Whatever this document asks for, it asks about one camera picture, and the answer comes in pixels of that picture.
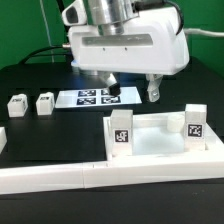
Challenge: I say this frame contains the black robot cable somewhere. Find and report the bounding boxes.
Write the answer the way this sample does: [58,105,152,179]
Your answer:
[18,0,73,65]

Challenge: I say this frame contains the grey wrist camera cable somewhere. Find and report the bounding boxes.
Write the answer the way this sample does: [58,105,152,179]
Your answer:
[133,0,224,38]

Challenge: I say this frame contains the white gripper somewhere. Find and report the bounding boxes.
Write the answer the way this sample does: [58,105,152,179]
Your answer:
[62,2,189,102]

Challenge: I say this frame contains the white L-shaped obstacle fence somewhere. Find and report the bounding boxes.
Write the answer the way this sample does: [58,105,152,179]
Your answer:
[0,128,224,195]

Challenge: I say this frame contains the white square table top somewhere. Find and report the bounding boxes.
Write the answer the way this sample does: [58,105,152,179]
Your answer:
[103,112,224,164]

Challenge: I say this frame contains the white plate with fiducial tags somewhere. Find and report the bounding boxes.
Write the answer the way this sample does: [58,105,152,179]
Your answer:
[55,87,142,109]

